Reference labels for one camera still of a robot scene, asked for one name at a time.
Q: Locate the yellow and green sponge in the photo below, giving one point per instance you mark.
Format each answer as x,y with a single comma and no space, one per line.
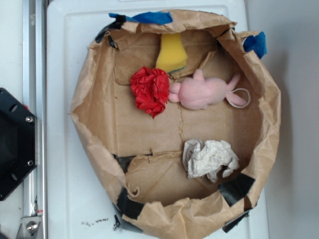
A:
172,55

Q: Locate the red crumpled paper ball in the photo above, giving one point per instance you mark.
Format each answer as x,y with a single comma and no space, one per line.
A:
150,88

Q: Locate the pink plush bunny toy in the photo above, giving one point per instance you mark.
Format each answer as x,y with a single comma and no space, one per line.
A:
197,92

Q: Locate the white crumpled paper ball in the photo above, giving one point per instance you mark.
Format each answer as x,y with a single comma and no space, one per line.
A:
208,158

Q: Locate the brown paper-lined cardboard bin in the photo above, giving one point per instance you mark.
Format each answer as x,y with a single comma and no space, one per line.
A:
138,158

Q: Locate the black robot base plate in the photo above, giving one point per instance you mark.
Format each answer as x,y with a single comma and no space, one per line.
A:
17,143

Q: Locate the aluminium extrusion rail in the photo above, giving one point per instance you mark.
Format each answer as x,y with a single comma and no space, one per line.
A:
34,96

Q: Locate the metal corner bracket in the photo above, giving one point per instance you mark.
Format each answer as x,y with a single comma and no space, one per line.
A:
30,228

